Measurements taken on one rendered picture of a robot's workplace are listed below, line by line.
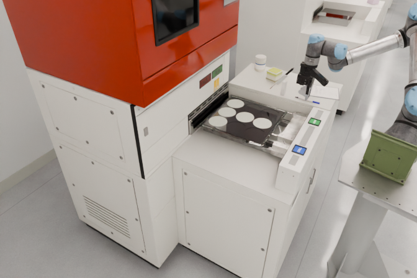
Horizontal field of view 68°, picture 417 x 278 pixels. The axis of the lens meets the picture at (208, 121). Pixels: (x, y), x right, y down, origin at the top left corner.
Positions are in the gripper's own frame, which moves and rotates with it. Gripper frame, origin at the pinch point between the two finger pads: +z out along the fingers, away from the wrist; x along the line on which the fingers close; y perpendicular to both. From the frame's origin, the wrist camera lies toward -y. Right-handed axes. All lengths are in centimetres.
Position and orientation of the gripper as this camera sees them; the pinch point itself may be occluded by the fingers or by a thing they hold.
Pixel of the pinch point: (307, 98)
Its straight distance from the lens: 184.4
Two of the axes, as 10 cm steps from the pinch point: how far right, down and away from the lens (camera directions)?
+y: -8.6, -2.9, 4.2
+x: -5.1, 4.4, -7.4
